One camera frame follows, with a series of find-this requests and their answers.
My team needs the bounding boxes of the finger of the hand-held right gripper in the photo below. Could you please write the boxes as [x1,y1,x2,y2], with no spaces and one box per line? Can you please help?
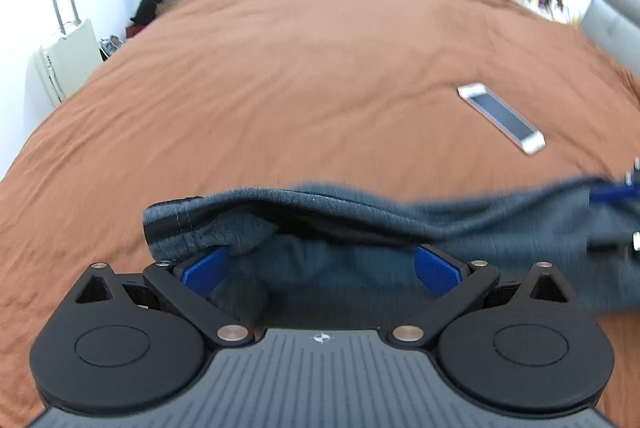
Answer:
[589,157,640,254]

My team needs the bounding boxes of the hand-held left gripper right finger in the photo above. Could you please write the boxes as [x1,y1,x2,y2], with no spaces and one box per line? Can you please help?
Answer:
[389,245,578,351]

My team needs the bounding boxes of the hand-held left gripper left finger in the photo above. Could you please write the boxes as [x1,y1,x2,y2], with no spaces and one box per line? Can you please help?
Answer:
[72,246,255,348]

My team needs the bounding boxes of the grey pants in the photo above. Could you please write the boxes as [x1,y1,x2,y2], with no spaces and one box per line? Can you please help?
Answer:
[141,177,640,330]

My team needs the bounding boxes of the white smartphone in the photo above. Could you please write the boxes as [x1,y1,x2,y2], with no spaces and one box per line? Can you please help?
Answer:
[457,82,546,155]

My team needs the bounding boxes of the grey upholstered headboard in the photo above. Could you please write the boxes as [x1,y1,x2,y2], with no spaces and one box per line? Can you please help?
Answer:
[580,0,640,70]

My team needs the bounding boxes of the brown bed blanket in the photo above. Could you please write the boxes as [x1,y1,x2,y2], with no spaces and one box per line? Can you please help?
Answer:
[0,0,640,428]

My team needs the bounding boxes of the cream suitcase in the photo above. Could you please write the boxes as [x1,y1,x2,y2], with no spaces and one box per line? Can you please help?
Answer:
[26,0,105,106]

